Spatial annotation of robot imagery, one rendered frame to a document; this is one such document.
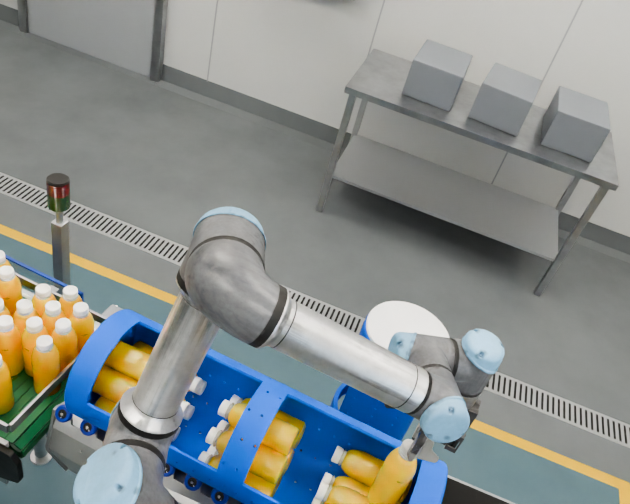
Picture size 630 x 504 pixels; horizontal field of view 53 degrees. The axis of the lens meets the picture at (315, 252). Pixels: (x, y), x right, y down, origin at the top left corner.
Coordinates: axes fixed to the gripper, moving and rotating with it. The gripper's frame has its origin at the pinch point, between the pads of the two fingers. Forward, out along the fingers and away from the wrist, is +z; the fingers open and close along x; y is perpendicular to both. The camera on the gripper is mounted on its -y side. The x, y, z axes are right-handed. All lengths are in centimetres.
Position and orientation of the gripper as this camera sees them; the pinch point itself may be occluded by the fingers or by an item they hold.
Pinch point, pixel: (411, 446)
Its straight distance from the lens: 139.3
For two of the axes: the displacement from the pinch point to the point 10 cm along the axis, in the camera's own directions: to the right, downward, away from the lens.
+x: 3.7, -5.4, 7.5
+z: -2.2, 7.4, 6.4
